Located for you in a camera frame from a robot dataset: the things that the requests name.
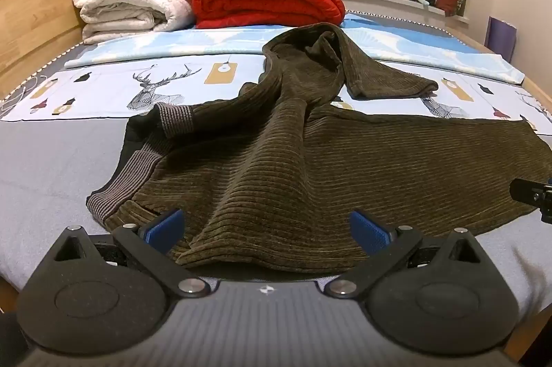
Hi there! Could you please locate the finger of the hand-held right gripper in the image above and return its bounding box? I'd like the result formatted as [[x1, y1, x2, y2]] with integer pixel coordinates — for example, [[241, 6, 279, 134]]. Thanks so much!
[[509, 177, 552, 225]]

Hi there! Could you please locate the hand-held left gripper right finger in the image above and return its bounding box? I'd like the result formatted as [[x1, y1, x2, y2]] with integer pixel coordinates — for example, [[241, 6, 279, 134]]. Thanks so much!
[[326, 211, 495, 299]]

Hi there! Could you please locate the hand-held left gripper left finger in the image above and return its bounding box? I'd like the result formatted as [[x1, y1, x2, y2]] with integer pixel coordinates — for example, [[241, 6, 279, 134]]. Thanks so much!
[[42, 208, 212, 299]]

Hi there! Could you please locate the grey mattress cover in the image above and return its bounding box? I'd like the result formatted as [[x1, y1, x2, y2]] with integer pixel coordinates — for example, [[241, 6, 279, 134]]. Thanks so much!
[[0, 48, 552, 307]]

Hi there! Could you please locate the deer print bed sheet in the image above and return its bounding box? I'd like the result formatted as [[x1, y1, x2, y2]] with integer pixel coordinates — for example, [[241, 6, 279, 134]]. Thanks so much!
[[0, 54, 552, 135]]

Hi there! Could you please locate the blue white patterned blanket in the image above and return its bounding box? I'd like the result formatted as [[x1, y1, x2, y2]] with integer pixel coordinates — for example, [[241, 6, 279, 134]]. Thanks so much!
[[64, 14, 525, 85]]

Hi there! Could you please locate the wooden bed frame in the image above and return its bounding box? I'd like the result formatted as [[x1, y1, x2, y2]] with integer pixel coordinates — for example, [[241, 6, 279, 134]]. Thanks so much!
[[0, 0, 108, 100]]

